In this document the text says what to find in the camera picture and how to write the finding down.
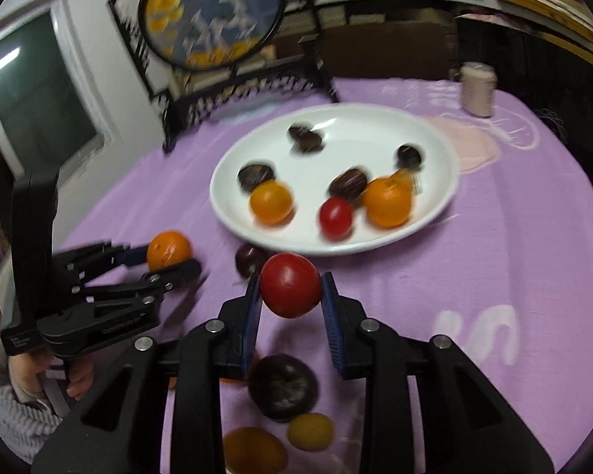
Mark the tan longan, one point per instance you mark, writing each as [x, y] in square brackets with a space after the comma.
[310, 432]

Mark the white plate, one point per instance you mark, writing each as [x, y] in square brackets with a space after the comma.
[365, 128]

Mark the deer picture table screen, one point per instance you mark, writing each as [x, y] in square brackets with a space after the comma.
[212, 10]

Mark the small dark round fruit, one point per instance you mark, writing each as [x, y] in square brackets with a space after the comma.
[408, 155]

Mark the window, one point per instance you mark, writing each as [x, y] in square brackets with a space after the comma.
[34, 94]

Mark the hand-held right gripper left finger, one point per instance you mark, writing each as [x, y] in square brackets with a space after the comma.
[249, 326]

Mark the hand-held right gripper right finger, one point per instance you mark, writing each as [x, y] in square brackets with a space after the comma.
[332, 326]

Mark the dark wrinkled round fruit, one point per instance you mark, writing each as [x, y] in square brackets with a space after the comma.
[256, 177]

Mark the dark brown date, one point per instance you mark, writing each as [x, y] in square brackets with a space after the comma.
[348, 183]
[304, 138]

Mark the person's left hand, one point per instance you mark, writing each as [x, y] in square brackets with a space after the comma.
[27, 375]

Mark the large dark round fruit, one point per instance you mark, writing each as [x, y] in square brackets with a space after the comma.
[282, 386]

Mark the smooth orange fruit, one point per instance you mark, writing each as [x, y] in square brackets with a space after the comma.
[254, 452]

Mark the person's left forearm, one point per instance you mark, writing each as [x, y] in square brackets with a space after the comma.
[10, 419]

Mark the large tangerine with stem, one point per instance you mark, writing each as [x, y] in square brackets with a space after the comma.
[388, 202]

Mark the purple printed blanket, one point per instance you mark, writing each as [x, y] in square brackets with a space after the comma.
[474, 256]

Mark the small dark red fruit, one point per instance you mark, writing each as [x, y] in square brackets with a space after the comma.
[249, 259]

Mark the small orange kumquat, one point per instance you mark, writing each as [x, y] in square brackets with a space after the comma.
[272, 201]
[404, 176]

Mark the brown wooden board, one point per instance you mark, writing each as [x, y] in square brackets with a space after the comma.
[385, 52]

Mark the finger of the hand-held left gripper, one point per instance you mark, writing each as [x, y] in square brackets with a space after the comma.
[133, 255]
[178, 271]

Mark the pale drink can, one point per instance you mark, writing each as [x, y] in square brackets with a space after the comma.
[478, 91]

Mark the small red tomato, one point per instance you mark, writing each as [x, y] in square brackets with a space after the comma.
[335, 216]

